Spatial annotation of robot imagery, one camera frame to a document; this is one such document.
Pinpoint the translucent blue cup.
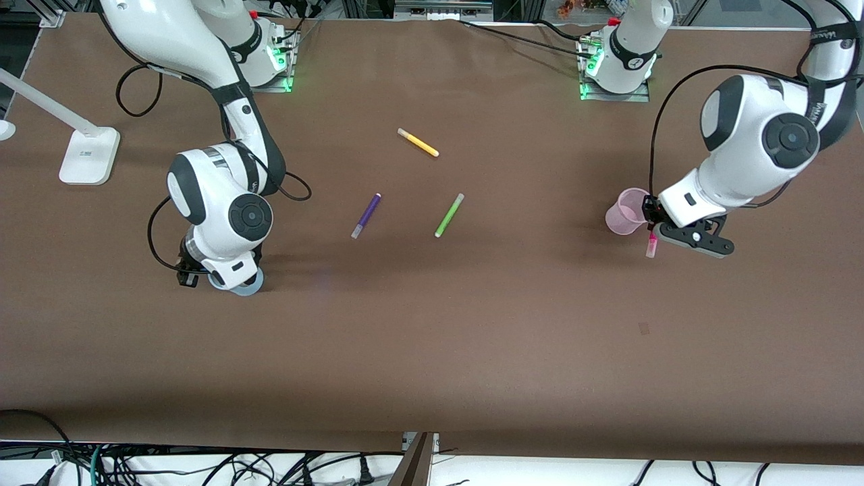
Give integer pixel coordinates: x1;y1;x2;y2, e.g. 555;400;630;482
208;269;265;297

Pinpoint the translucent pink cup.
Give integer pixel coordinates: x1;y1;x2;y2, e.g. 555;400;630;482
605;188;653;236

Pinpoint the purple marker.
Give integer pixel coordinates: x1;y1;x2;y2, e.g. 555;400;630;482
350;193;382;240

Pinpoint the white desk lamp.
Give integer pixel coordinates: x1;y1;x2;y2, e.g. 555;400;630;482
0;66;122;186

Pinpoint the green marker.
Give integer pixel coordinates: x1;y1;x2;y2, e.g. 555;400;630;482
434;193;465;238

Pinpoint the brown table cover sheet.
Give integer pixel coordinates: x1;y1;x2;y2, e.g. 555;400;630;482
0;13;864;466

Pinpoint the yellow marker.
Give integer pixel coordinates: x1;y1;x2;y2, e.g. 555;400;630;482
397;128;440;158

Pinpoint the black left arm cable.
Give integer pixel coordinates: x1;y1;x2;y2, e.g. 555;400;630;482
649;64;821;198

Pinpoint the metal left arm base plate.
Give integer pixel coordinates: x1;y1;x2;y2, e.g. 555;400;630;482
577;34;653;103

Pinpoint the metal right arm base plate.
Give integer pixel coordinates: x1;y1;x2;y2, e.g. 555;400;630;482
251;27;296;94

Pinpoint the black cable across table back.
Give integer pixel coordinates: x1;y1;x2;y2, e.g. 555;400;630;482
459;19;596;59

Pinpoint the black looped floor cable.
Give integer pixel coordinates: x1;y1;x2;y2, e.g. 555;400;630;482
0;408;76;473

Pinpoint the aluminium frame rail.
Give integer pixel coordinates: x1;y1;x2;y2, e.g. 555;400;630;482
394;0;495;21

